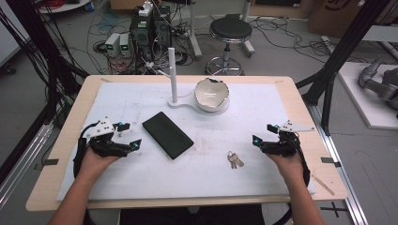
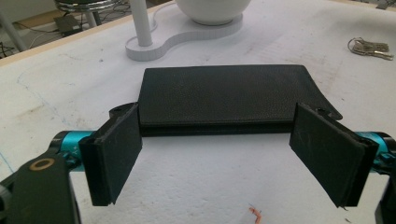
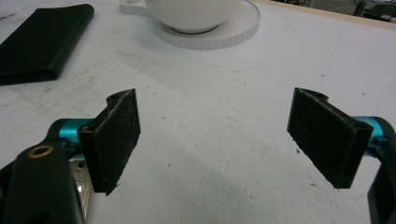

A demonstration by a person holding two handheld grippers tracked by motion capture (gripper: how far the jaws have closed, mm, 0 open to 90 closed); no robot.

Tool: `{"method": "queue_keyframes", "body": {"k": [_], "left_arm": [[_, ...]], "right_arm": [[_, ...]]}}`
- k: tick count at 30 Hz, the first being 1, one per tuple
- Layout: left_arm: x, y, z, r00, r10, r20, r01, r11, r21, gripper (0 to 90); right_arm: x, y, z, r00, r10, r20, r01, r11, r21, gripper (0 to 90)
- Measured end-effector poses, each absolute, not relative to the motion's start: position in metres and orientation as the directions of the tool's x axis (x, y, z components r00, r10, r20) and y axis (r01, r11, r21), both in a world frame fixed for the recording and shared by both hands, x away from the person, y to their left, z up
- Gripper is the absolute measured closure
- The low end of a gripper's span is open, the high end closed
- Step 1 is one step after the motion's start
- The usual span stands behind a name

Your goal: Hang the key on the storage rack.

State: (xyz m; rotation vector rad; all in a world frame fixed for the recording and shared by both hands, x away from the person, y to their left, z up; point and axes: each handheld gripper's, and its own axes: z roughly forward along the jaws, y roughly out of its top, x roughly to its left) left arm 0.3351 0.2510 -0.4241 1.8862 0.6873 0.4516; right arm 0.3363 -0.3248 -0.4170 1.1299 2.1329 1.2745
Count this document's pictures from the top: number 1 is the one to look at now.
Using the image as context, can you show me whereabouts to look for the white metal stand leg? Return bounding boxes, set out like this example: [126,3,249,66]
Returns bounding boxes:
[239,0,256,59]
[187,0,204,60]

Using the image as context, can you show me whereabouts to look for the black cable bundle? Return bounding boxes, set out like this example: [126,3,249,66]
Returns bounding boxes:
[0,0,90,129]

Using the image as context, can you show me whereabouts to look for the black metal frame strut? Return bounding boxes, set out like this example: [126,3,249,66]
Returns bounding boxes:
[295,0,392,136]

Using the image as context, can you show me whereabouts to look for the thin wooden stick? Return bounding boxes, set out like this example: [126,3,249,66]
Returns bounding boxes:
[311,173,336,197]

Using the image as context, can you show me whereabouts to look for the black round stool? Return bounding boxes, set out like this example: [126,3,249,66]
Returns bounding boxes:
[205,16,253,77]

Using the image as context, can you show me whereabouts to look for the white stand with post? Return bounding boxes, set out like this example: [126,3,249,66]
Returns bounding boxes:
[157,47,231,116]

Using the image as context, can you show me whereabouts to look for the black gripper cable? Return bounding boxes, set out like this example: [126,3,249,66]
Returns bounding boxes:
[72,122,101,180]
[271,134,312,225]

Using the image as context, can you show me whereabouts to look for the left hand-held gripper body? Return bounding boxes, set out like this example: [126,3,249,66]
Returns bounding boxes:
[82,116,132,158]

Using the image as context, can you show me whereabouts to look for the person's right hand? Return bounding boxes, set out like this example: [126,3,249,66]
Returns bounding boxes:
[267,151,306,186]

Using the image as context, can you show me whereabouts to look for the person's left hand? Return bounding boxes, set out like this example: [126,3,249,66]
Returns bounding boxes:
[76,146,122,180]

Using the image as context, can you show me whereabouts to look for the black smartphone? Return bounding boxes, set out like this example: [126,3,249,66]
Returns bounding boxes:
[141,111,195,160]

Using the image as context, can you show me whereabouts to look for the black computer tower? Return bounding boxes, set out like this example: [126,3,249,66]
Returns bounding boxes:
[153,5,173,53]
[129,7,156,63]

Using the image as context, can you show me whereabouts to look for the brown cardboard box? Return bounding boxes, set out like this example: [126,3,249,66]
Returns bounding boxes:
[307,0,372,39]

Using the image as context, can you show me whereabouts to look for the white wavy-rim bowl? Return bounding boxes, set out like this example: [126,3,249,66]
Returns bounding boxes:
[193,77,231,113]

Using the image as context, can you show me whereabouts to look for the tangle of floor cables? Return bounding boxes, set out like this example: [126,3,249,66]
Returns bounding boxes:
[250,15,360,65]

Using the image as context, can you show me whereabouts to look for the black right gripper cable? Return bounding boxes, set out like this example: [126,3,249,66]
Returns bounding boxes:
[271,134,312,225]

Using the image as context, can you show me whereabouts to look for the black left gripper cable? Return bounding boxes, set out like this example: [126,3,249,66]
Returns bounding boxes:
[72,122,101,180]

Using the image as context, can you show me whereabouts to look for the black tape cross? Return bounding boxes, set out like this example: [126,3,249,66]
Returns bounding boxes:
[319,201,349,219]

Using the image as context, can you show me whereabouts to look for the grey power supply unit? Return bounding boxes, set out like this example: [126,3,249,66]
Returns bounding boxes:
[118,32,132,58]
[104,32,122,58]

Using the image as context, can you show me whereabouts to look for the white floor board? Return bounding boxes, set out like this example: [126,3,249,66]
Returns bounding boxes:
[337,61,398,131]

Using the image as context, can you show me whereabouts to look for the white table mat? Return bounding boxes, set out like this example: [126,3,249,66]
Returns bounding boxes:
[55,82,316,202]

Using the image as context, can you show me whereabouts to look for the aluminium rail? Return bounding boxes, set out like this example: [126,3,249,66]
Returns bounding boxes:
[306,101,370,225]
[0,122,54,209]

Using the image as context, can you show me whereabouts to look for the silver key bunch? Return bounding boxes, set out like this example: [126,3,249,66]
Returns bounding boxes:
[226,150,245,170]

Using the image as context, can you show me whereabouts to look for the white power strip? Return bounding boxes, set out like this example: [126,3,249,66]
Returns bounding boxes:
[137,1,155,18]

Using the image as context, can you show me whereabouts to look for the black tape strip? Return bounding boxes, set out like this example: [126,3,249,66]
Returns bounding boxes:
[320,157,343,169]
[33,157,60,172]

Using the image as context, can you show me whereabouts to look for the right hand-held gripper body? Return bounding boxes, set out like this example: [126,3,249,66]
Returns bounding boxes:
[260,120,315,158]

